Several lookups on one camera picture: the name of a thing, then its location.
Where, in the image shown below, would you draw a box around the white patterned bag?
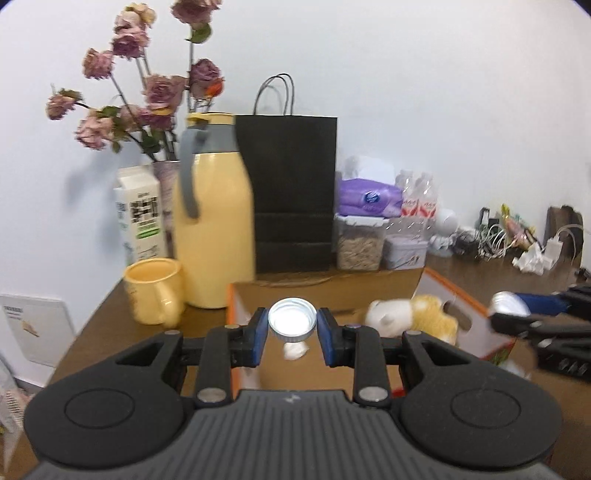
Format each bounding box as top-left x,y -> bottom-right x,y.
0,355 -> 26,462

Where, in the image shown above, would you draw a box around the white milk carton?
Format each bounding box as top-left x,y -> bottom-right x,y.
114,165 -> 169,266

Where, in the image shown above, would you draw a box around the black paper bag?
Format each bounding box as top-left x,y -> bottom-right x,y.
235,73 -> 339,274

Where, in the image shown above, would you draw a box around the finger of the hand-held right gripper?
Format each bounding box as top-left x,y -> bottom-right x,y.
489,310 -> 573,340
551,284 -> 591,317

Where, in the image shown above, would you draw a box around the clear container of seeds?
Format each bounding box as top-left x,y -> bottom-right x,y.
333,213 -> 386,271

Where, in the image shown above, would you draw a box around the white flat box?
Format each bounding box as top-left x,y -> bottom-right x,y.
0,292 -> 77,367

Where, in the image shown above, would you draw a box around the brown cardboard piece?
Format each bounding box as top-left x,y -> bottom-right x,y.
545,205 -> 583,252

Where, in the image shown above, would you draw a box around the white robot speaker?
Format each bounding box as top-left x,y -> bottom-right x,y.
429,208 -> 461,258

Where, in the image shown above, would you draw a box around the pale printed tin box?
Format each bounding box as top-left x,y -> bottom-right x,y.
382,234 -> 429,271

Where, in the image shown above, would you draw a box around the cardboard box with orange trim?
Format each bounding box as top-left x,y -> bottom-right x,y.
226,267 -> 536,400

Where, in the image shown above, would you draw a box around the purple tissue pack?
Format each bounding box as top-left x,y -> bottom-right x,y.
336,156 -> 403,217

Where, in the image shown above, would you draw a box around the white power adapter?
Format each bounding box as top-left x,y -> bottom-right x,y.
512,224 -> 585,276

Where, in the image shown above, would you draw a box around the clear water bottle red label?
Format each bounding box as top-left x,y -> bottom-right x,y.
394,170 -> 419,234
416,172 -> 439,241

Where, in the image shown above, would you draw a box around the colourful snack packets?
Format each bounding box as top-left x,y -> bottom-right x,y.
499,203 -> 539,250

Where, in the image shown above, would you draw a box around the yellow thermos jug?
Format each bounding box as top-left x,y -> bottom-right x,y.
172,112 -> 256,309

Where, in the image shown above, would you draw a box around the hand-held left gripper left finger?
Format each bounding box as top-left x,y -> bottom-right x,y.
115,308 -> 269,409

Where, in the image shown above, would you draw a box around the white bottle cap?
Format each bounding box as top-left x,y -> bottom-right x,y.
268,298 -> 318,343

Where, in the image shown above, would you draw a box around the glass vase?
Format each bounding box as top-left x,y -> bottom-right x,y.
151,159 -> 182,259

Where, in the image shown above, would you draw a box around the dried pink rose bouquet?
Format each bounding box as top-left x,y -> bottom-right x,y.
45,0 -> 227,162

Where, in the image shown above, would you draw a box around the yellow mug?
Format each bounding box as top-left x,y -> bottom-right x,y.
123,258 -> 186,326

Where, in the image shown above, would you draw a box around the navy tube with white end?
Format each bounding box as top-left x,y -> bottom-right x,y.
488,291 -> 570,320

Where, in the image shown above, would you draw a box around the tangle of cables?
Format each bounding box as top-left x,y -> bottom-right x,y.
455,226 -> 522,261

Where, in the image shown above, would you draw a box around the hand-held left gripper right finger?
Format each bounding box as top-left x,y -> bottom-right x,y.
318,307 -> 474,409

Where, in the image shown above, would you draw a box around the white and yellow plush toy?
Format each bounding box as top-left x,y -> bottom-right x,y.
365,295 -> 460,347

